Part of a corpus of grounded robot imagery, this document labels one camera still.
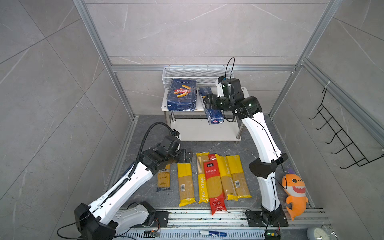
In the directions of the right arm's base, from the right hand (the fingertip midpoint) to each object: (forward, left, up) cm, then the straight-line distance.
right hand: (209, 99), depth 74 cm
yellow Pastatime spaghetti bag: (-37, +4, -36) cm, 52 cm away
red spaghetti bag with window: (-38, -3, -34) cm, 51 cm away
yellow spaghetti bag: (-34, +13, -36) cm, 51 cm away
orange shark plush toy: (-34, -44, -31) cm, 63 cm away
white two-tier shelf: (+16, +9, -39) cm, 43 cm away
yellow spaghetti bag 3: (-32, -17, -36) cm, 51 cm away
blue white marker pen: (-53, 0, -37) cm, 65 cm away
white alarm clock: (-54, -52, -36) cm, 83 cm away
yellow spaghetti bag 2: (-29, -10, -35) cm, 47 cm away
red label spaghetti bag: (-14, -3, -35) cm, 38 cm away
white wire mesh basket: (+30, -1, -6) cm, 31 cm away
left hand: (-20, +13, -17) cm, 29 cm away
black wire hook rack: (-32, -59, -7) cm, 67 cm away
